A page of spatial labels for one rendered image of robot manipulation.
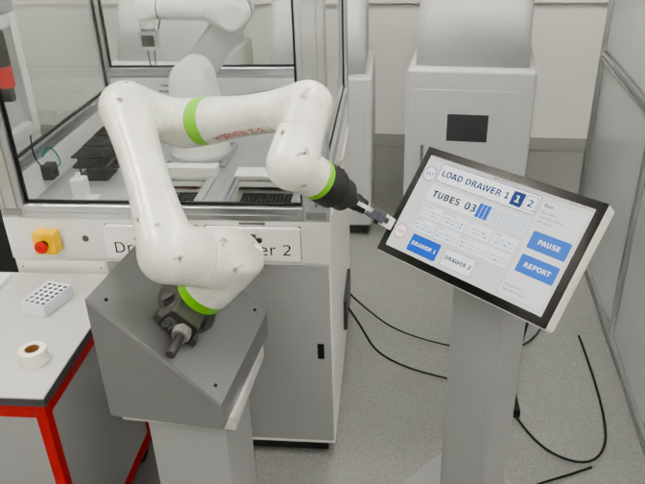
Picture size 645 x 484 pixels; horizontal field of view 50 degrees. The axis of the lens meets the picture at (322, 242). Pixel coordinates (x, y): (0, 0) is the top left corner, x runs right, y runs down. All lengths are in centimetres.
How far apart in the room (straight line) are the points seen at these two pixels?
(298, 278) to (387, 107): 323
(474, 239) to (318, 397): 95
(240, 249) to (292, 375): 95
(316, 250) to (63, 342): 76
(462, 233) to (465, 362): 41
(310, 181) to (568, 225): 61
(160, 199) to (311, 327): 93
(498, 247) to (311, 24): 74
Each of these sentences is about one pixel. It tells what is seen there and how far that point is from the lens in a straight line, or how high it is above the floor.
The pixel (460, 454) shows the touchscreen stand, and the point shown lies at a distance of 220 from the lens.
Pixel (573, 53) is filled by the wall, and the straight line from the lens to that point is 520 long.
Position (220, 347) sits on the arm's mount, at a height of 88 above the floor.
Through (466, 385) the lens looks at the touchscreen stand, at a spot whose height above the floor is 58.
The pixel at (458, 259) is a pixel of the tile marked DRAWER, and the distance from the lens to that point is 173.
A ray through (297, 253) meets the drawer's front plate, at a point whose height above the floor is 85.
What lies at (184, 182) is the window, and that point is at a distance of 209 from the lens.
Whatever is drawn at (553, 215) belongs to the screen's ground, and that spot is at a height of 115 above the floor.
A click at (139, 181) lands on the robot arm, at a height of 130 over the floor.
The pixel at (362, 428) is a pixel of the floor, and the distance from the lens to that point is 271.
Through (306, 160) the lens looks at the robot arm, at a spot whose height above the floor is 136.
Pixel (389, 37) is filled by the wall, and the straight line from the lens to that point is 512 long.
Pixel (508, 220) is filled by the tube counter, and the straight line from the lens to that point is 171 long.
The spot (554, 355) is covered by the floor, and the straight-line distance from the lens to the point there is 316.
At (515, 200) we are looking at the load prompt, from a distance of 172.
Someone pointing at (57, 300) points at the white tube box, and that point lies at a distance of 216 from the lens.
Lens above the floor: 186
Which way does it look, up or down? 28 degrees down
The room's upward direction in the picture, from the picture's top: 2 degrees counter-clockwise
